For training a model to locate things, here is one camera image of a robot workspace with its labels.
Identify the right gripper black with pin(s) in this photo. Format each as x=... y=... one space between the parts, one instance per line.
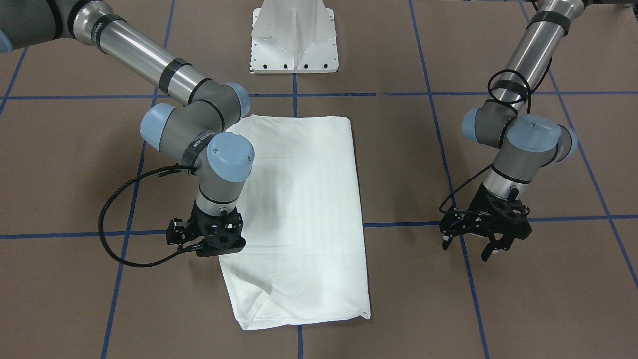
x=178 y=232

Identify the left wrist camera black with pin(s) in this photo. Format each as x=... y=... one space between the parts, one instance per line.
x=468 y=221

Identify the brown table mat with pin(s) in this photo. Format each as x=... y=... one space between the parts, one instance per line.
x=409 y=69

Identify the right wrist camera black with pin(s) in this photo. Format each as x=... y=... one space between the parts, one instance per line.
x=179 y=233

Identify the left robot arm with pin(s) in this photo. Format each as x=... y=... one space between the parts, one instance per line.
x=525 y=142

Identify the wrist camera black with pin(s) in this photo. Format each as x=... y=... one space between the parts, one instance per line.
x=179 y=233
x=468 y=221

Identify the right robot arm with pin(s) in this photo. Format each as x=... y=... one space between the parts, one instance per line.
x=193 y=129

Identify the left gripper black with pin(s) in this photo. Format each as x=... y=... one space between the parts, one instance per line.
x=479 y=200

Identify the white long-sleeve printed shirt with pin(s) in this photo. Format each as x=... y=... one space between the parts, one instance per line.
x=304 y=261

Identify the white pillar with base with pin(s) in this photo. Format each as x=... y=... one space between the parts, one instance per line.
x=293 y=37

